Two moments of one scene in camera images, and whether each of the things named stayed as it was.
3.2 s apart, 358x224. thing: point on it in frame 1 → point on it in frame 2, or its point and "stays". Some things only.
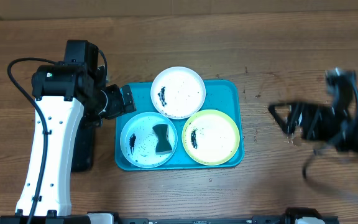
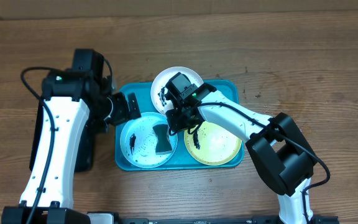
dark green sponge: x=163 y=144 stays
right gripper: x=319 y=113 → x=178 y=124
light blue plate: x=138 y=140 stays
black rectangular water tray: x=82 y=155 stays
